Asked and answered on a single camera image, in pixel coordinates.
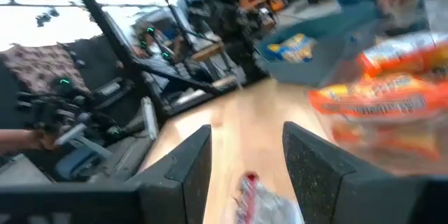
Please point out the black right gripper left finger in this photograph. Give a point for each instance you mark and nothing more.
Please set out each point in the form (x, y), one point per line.
(168, 196)

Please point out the blue soy sauce ramen packet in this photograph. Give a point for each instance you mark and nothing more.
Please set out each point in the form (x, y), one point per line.
(292, 47)

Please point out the person's forearm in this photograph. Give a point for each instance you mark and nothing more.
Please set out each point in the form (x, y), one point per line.
(15, 140)

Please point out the red beef ramen packet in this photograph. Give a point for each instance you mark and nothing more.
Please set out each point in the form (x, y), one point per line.
(266, 203)

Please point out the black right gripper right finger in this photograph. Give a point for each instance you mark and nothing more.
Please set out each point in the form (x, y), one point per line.
(332, 192)

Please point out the clear plastic bin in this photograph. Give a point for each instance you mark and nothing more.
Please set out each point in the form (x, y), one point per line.
(385, 168)

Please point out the brown patterned fabric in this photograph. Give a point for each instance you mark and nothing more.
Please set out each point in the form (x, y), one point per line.
(38, 66)

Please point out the blue-grey plastic bin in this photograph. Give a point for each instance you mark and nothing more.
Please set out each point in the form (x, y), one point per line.
(297, 73)

